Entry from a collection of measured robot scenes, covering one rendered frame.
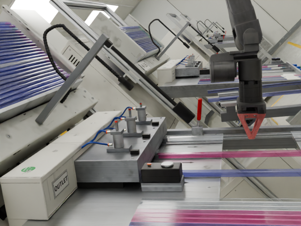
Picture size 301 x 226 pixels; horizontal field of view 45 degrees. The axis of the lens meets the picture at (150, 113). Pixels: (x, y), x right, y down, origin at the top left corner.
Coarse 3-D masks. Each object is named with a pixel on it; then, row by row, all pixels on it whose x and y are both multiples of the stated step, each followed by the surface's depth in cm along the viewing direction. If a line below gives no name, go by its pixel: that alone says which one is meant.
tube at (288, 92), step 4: (268, 92) 110; (272, 92) 109; (276, 92) 109; (280, 92) 109; (284, 92) 109; (288, 92) 108; (292, 92) 108; (296, 92) 108; (300, 92) 108; (228, 96) 112; (232, 96) 111; (236, 96) 111; (264, 96) 110; (208, 100) 112; (212, 100) 112; (216, 100) 112
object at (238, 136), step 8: (176, 136) 99; (184, 136) 99; (192, 136) 98; (200, 136) 97; (208, 136) 97; (216, 136) 96; (224, 136) 96; (232, 136) 95; (240, 136) 95; (256, 136) 94; (264, 136) 94; (272, 136) 93; (280, 136) 93; (288, 136) 92; (296, 136) 92
